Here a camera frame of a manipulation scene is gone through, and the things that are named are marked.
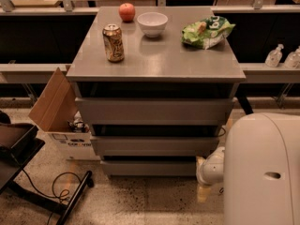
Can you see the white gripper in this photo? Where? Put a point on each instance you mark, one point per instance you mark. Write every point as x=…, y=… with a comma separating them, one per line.
x=203, y=171

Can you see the grey bottom drawer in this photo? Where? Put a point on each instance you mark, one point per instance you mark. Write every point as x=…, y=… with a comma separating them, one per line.
x=148, y=168

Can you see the grey drawer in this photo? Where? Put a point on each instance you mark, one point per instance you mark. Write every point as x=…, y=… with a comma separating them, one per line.
x=154, y=111
x=153, y=146
x=148, y=168

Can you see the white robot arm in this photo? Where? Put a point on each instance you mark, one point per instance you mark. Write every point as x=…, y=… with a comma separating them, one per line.
x=259, y=167

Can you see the grey drawer cabinet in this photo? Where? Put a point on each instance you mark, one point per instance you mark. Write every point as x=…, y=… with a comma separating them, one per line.
x=161, y=67

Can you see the grey middle drawer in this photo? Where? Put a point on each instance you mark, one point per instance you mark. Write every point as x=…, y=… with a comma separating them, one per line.
x=153, y=146

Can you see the grey top drawer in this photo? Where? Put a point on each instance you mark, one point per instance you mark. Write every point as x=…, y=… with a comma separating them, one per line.
x=154, y=111

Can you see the open cardboard box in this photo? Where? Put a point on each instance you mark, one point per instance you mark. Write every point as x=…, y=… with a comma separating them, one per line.
x=56, y=113

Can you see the clear sanitizer bottle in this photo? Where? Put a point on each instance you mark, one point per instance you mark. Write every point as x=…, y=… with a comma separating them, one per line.
x=293, y=59
x=273, y=58

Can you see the green chip bag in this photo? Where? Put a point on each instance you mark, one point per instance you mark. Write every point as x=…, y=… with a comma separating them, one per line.
x=207, y=33

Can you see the gold soda can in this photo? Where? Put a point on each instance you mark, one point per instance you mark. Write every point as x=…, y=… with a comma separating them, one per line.
x=113, y=43

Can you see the white bowl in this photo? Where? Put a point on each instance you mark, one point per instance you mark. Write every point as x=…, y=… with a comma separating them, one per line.
x=152, y=24

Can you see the red apple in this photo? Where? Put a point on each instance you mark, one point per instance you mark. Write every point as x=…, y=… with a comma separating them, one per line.
x=127, y=12

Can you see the black bin on stand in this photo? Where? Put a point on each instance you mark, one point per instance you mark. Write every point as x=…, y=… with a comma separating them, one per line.
x=17, y=142

